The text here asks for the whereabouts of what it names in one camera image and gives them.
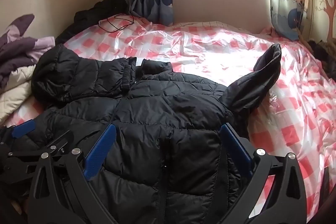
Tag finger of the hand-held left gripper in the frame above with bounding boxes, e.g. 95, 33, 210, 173
7, 131, 75, 170
0, 119, 36, 145

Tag red checked plastic sheet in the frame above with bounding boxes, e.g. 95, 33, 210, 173
4, 14, 336, 224

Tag black puffer jacket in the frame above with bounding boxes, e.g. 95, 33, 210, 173
10, 43, 282, 224

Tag dark cloth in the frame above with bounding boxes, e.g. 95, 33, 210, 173
306, 40, 336, 80

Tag beige headboard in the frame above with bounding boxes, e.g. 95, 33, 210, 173
171, 0, 273, 33

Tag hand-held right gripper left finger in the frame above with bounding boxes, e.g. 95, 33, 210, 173
28, 124, 118, 224

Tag tree wall sticker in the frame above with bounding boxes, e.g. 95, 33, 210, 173
311, 0, 336, 39

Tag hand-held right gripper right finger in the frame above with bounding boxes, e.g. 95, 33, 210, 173
219, 123, 307, 224

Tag purple blanket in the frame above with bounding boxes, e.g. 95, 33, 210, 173
0, 13, 56, 90

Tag dark clothes pile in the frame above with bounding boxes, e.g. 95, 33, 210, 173
55, 0, 130, 45

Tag cream quilt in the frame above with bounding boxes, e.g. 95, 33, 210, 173
0, 64, 44, 123

